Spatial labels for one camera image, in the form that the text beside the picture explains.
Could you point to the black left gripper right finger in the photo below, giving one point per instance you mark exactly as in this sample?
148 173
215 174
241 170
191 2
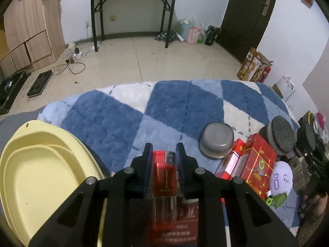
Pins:
229 210

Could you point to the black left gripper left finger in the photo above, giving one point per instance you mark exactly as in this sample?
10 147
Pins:
99 210

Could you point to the large red cigarette box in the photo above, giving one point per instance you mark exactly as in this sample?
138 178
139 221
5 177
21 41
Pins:
255 164

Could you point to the red white cigarette pack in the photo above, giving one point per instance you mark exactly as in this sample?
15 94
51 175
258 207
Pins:
229 162

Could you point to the red silver cigarette pack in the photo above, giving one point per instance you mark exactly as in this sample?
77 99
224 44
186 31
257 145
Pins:
185 230

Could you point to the grey upturned metal bowl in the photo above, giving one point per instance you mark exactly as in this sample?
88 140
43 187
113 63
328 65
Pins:
216 140

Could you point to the red transparent lighter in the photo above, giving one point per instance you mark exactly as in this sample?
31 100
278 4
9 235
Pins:
164 191

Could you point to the purple plush eggplant toy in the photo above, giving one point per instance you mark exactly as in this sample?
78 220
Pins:
280 185

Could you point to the white paper bag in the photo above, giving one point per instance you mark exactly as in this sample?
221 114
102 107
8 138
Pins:
284 88

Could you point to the yellow plastic basin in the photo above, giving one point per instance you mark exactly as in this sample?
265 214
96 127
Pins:
41 166

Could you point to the red fire extinguisher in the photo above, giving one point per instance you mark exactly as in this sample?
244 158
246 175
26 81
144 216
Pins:
265 72

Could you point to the brown printed cardboard box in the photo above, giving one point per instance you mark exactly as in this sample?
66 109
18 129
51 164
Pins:
252 67

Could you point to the blue white checkered rug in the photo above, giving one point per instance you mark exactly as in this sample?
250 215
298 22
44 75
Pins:
116 122

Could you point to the grey bed sheet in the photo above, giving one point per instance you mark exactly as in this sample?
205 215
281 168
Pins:
11 123

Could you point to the black foam tray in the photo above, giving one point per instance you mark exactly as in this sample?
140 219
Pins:
40 83

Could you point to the black open equipment case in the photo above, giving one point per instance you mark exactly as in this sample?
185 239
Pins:
10 87

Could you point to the dark brown door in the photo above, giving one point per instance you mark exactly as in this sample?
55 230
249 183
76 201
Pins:
243 26

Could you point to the pink snack bag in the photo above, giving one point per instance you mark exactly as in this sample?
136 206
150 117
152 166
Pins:
193 36

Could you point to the wooden wardrobe cabinet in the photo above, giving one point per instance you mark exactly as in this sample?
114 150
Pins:
34 36

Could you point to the black folding table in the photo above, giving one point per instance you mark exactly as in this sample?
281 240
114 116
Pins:
123 18

